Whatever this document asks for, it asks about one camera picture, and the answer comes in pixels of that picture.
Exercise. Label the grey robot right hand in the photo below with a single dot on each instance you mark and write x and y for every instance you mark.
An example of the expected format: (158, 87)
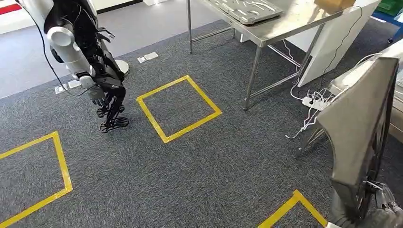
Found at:
(385, 217)

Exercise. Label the large grey metal panel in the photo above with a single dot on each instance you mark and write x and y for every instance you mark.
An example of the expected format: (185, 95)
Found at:
(355, 126)

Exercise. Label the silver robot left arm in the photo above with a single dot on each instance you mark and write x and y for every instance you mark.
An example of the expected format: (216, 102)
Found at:
(67, 53)

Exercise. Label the white power strip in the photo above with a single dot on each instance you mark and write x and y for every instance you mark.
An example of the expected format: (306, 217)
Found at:
(314, 103)

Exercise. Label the steel side table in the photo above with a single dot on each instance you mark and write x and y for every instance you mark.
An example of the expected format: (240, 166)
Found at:
(359, 74)

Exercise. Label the white cabinet panel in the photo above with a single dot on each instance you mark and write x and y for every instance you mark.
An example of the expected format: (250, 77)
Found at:
(333, 44)

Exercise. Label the green crate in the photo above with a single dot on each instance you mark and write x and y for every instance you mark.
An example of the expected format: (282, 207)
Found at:
(390, 6)

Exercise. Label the steel bench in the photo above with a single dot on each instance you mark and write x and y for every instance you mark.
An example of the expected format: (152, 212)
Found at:
(277, 30)

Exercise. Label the brown cardboard box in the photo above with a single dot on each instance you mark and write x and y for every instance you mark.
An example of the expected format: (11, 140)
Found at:
(334, 4)

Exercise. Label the yellow floor tape square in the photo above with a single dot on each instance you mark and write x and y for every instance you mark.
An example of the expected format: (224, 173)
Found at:
(179, 132)

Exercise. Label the long pale metal part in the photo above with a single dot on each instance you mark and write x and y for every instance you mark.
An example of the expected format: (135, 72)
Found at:
(263, 5)

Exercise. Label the grey parts tray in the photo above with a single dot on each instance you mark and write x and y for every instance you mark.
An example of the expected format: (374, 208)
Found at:
(248, 14)

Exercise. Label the small pale metal part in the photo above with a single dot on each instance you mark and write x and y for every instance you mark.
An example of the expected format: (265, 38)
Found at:
(241, 12)
(227, 7)

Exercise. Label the silver floor socket plate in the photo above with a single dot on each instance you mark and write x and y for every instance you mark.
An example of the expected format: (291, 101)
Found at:
(148, 57)
(66, 87)

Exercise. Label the white round stand base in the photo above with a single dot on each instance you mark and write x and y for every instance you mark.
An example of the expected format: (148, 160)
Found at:
(123, 67)

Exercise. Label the black robot torso and legs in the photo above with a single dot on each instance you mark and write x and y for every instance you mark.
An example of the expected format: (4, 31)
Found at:
(104, 66)

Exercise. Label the blue frame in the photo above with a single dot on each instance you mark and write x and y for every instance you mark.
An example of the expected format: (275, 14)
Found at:
(393, 22)

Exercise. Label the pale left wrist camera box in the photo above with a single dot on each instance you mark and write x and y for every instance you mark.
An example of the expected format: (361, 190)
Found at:
(86, 81)

